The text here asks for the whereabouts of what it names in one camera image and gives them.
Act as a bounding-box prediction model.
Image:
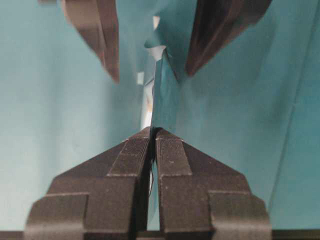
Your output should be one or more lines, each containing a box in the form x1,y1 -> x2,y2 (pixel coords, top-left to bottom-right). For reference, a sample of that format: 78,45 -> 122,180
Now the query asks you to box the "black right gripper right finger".
155,129 -> 272,240

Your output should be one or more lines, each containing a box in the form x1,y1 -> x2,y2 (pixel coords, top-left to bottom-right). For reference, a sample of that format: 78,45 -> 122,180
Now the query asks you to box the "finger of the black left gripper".
61,0 -> 120,83
185,0 -> 271,76

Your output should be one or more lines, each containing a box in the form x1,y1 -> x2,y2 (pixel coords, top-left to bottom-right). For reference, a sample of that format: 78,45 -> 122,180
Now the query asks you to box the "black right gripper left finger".
24,127 -> 151,240

